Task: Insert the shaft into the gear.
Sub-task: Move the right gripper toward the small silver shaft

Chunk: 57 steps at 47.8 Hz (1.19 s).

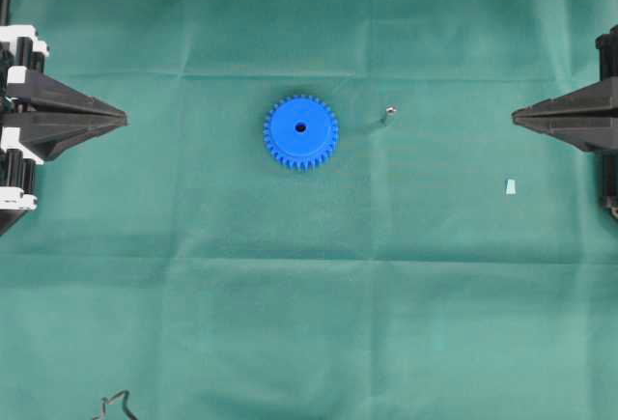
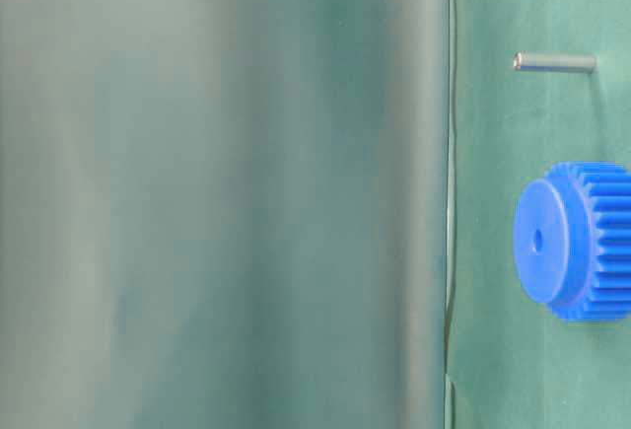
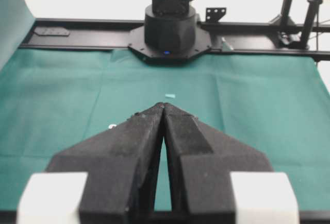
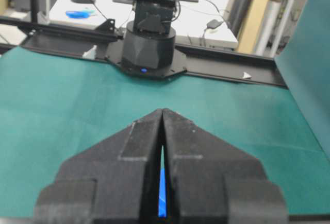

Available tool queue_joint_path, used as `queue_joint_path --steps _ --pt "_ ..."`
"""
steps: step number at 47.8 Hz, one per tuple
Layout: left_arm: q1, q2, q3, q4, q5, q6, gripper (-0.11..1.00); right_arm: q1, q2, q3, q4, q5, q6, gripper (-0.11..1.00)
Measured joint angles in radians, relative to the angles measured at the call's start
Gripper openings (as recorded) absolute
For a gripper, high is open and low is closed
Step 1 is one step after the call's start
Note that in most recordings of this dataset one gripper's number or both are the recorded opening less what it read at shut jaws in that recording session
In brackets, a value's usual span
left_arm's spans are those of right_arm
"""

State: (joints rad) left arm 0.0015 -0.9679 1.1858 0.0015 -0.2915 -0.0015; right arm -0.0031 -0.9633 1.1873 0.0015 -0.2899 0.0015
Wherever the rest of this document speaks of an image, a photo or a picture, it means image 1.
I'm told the small pale tape piece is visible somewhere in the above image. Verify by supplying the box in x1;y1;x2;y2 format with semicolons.
505;179;517;195

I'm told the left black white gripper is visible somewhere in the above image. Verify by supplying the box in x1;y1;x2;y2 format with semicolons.
1;25;127;210

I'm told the thin black cable loop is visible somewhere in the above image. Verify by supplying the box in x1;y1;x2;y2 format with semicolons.
98;389;141;420

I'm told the green cloth mat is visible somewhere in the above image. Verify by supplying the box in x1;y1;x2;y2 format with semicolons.
1;0;617;419

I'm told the blue plastic gear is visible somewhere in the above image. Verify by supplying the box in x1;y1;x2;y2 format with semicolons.
263;95;339;172

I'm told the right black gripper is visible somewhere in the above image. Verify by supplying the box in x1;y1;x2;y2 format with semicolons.
511;23;618;221

